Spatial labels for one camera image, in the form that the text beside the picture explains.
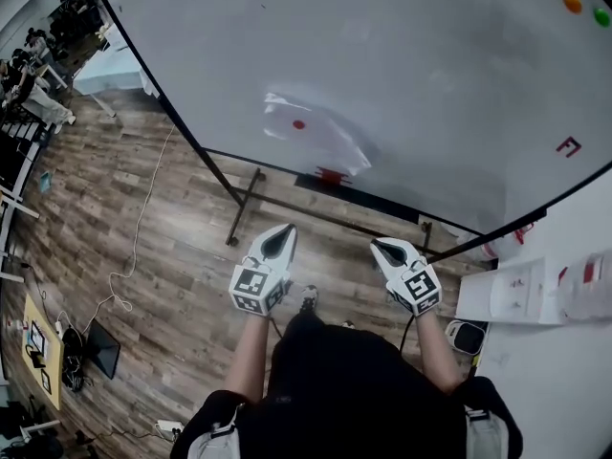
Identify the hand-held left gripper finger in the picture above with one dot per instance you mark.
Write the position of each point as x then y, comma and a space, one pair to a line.
258, 246
290, 251

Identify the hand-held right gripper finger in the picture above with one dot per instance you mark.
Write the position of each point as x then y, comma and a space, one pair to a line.
385, 265
412, 252

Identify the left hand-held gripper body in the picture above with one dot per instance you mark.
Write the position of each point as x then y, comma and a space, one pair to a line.
253, 285

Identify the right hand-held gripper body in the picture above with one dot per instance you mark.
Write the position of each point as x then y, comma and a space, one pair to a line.
416, 287

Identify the clear plastic bag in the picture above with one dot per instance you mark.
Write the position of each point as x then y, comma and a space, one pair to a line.
325, 137

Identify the red round magnet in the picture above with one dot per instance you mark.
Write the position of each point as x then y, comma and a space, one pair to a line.
298, 124

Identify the white work table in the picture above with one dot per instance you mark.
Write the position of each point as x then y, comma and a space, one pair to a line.
334, 41

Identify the person's left forearm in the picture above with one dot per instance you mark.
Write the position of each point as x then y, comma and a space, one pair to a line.
248, 352

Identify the person's right forearm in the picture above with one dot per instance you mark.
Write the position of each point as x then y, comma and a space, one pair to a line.
437, 352

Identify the person's grey shoe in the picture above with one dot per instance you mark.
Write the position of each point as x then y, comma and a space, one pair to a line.
309, 297

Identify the small white black heater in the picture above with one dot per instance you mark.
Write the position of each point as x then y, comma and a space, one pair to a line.
467, 337

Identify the white box with switches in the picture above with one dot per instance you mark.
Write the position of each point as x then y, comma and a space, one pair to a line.
497, 294

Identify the red plastic clip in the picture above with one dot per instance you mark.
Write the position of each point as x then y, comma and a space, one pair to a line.
330, 176

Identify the person's black top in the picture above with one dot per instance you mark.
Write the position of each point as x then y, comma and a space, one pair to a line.
349, 390

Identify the black flat monitor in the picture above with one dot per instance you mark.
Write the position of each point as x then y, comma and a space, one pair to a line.
102, 349

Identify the white power strip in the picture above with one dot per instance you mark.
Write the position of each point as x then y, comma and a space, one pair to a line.
168, 426

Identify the clear dispenser water bottle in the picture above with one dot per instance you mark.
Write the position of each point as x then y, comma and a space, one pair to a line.
588, 285

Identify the yellow wooden board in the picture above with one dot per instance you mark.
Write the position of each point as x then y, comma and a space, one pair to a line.
33, 306

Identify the small teal item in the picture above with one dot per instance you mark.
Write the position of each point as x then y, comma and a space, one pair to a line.
45, 182

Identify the light blue table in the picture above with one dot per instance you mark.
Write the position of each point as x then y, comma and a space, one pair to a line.
110, 70

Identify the black bag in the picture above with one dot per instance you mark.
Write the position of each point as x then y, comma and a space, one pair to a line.
24, 428

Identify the orange round magnet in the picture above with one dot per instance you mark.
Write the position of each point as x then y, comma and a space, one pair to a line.
572, 3

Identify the green round magnet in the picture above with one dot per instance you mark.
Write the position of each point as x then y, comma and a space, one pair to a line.
601, 17

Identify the white metal desk frame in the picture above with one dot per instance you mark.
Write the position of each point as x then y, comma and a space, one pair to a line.
14, 194

